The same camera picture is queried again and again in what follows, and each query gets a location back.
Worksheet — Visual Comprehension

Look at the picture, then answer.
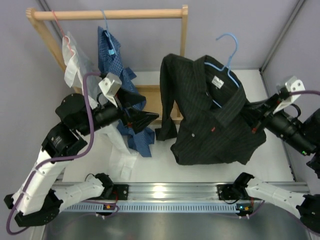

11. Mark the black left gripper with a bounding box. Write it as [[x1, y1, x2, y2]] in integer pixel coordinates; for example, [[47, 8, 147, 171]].
[[79, 86, 160, 136]]

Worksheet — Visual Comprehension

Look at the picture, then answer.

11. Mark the blue wire hanger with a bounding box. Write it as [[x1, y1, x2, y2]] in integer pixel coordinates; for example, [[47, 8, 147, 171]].
[[203, 33, 240, 108]]

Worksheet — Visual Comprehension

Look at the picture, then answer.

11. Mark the black pinstriped shirt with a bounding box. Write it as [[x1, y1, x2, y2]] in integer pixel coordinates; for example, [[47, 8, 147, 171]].
[[155, 53, 266, 166]]

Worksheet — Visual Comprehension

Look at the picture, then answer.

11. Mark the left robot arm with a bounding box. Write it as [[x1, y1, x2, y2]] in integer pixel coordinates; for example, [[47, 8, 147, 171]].
[[4, 90, 158, 230]]

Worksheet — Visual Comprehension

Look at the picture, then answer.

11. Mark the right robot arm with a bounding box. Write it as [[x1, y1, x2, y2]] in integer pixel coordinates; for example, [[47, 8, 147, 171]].
[[231, 90, 320, 235]]

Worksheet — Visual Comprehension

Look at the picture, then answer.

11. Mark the blue checked shirt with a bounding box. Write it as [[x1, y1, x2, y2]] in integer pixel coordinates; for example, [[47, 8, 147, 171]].
[[97, 26, 155, 158]]

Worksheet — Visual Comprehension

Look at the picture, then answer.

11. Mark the blue hanger with shirt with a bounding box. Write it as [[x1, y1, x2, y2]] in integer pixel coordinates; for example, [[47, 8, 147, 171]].
[[101, 9, 117, 55]]

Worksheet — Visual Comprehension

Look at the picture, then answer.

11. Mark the white shirt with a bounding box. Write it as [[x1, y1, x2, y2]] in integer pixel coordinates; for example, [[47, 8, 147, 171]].
[[62, 32, 139, 181]]

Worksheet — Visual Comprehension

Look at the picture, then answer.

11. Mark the wooden clothes rack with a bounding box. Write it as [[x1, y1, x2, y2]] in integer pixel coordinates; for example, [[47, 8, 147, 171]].
[[25, 4, 189, 126]]

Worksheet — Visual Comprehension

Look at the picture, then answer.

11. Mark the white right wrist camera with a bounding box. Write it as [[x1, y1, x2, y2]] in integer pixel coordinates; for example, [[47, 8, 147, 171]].
[[273, 75, 305, 114]]

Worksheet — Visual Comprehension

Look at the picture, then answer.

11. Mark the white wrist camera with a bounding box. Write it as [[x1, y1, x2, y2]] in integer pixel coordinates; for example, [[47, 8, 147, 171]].
[[98, 72, 122, 108], [273, 75, 305, 114]]

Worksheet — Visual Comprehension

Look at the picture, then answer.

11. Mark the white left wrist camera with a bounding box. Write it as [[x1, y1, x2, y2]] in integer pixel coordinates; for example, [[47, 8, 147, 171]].
[[98, 72, 122, 108]]

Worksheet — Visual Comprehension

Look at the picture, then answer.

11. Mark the aluminium mounting rail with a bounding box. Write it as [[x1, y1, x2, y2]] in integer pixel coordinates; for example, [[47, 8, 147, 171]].
[[52, 182, 313, 201]]

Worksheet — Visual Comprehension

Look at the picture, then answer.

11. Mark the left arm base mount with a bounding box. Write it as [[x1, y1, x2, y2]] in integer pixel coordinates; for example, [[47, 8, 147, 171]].
[[96, 183, 130, 220]]

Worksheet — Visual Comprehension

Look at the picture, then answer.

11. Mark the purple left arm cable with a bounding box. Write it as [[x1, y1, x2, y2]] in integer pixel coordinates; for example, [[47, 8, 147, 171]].
[[6, 72, 121, 236]]

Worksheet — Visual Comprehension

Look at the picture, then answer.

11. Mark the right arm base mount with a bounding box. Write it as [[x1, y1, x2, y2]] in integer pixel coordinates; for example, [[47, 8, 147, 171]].
[[217, 184, 265, 220]]

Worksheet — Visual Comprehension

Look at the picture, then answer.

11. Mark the slotted grey cable duct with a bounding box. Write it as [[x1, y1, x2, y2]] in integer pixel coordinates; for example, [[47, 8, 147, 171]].
[[64, 202, 242, 214]]

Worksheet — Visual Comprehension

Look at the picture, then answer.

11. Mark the pink wire hanger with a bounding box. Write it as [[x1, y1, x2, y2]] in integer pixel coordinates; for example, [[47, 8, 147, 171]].
[[51, 10, 74, 56]]

